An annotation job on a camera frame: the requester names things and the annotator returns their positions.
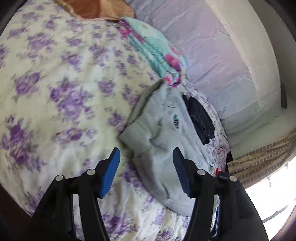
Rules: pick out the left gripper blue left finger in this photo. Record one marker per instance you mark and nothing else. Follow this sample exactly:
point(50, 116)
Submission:
point(109, 168)

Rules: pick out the white lace-covered headboard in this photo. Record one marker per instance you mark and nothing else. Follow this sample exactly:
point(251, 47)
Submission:
point(229, 56)

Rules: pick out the brown satin pillow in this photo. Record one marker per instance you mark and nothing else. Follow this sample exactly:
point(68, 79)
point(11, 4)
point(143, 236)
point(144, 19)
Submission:
point(97, 9)

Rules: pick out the blue and red garment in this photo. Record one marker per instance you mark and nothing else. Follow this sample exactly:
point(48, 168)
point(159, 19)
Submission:
point(221, 174)

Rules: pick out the grey sweatpants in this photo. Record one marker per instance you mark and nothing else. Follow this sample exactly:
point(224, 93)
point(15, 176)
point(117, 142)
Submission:
point(159, 123)

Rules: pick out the floral turquoise folded quilt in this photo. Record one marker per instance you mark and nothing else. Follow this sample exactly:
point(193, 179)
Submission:
point(164, 58)

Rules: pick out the beige checked curtain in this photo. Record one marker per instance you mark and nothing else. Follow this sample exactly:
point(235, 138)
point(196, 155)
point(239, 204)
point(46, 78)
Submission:
point(259, 164)

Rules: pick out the purple floral bedspread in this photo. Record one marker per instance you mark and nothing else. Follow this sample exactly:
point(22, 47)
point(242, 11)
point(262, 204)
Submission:
point(68, 87)

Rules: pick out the folded black pants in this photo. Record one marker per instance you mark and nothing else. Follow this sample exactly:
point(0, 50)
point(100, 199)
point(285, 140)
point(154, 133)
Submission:
point(201, 120)

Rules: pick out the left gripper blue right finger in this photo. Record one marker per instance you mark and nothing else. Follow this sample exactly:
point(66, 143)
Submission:
point(180, 166)

